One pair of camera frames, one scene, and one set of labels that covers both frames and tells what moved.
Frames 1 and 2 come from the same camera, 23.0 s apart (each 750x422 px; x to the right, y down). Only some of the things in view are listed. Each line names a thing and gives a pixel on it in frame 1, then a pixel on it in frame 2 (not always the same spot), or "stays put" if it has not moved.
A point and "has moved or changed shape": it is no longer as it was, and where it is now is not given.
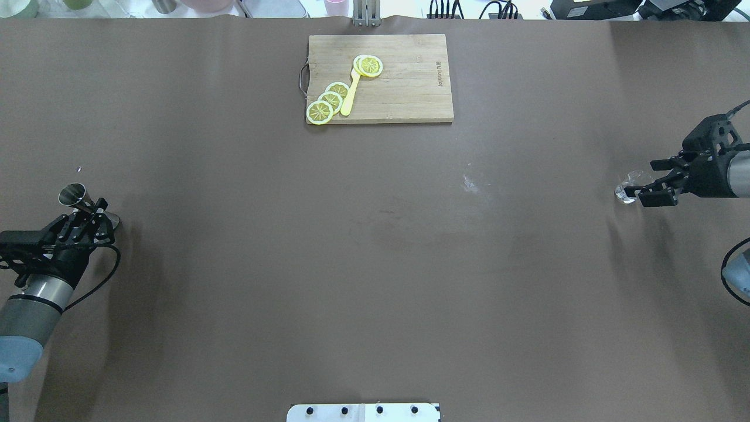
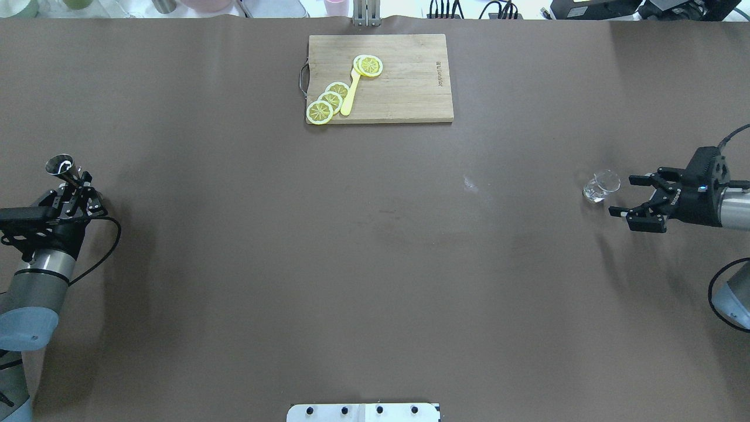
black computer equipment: [678, 10] stays put
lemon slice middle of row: [334, 99] stays put
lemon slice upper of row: [339, 87] stays put
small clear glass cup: [635, 179] has moved or changed shape
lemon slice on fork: [367, 65] stays put
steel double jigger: [75, 194] has moved or changed shape
